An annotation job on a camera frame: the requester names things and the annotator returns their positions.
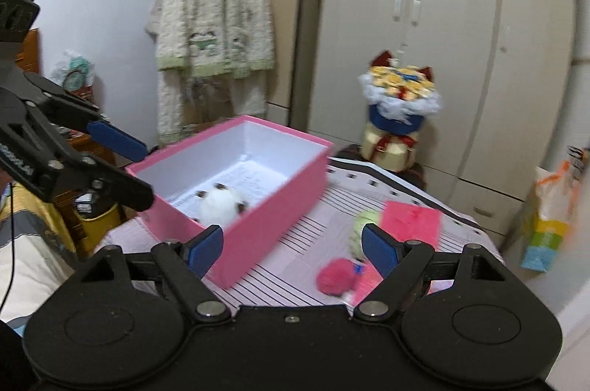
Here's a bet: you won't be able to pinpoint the cream knit cardigan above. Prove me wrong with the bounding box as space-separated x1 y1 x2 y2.
145 0 278 145

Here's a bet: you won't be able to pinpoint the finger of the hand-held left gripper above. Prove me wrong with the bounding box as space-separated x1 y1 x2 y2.
23 73 148 162
28 110 156 212

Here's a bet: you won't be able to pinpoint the yellow bin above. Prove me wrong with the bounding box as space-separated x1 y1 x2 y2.
73 192 124 254

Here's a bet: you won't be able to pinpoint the pink card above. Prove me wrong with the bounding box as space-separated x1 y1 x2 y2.
354 200 443 305

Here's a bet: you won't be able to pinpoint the wooden cabinet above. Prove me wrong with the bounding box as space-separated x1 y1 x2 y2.
15 27 117 173

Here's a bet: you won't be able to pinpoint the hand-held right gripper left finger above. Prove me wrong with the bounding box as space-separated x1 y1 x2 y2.
81 224 232 324

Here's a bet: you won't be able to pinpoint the green yarn skein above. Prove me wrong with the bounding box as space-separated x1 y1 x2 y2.
349 209 381 259

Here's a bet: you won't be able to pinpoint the patterned blanket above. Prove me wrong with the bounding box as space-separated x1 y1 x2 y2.
0 183 80 323

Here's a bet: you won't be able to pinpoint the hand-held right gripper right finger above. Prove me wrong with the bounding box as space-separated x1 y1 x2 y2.
352 222 506 323

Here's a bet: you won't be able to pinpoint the beige wardrobe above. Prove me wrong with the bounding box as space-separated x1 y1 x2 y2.
295 0 582 237

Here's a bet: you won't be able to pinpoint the pink yarn ball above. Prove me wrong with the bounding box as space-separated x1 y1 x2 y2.
316 258 359 296

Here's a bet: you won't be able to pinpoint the black hair ties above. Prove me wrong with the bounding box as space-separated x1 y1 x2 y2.
566 144 590 171

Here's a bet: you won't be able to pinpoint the colourful gift bag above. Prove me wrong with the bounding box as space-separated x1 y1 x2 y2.
518 159 582 273

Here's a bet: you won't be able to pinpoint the pink cardboard box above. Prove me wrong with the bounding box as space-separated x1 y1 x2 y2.
125 115 335 290

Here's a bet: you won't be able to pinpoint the white plush toy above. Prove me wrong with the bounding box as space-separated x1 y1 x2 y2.
196 183 252 228

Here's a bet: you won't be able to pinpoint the black cable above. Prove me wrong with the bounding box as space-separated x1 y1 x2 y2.
0 181 17 318

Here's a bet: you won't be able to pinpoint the yellow flower bouquet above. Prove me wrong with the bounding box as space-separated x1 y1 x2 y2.
357 47 444 173

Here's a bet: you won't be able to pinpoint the clear plastic bag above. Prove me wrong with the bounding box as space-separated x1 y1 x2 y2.
50 49 98 102

